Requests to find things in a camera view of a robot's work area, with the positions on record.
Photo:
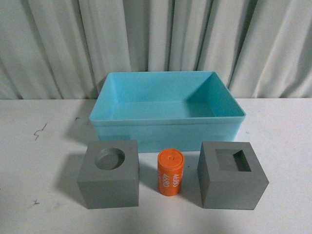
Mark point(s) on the orange cylinder with white numbers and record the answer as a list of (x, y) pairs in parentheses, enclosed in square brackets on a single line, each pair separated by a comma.
[(170, 165)]

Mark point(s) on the gray cube with round hole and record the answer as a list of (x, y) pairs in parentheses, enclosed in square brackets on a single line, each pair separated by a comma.
[(109, 175)]

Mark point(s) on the gray cube with square hole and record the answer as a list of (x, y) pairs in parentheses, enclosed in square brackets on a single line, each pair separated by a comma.
[(230, 176)]

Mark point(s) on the light blue plastic box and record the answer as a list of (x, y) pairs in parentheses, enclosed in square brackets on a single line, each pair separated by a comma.
[(159, 110)]

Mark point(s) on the white pleated curtain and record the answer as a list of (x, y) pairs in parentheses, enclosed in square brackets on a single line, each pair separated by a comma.
[(64, 49)]

